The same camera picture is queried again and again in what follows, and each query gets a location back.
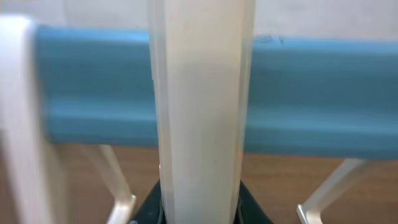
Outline white and blue stand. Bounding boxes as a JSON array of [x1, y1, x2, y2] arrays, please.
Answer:
[[0, 15, 398, 224]]

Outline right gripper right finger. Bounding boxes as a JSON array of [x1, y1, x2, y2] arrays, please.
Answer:
[[238, 180, 274, 224]]

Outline white pipette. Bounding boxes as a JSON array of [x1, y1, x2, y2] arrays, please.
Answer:
[[148, 0, 256, 224]]

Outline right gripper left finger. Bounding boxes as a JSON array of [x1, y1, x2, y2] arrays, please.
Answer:
[[133, 179, 165, 224]]

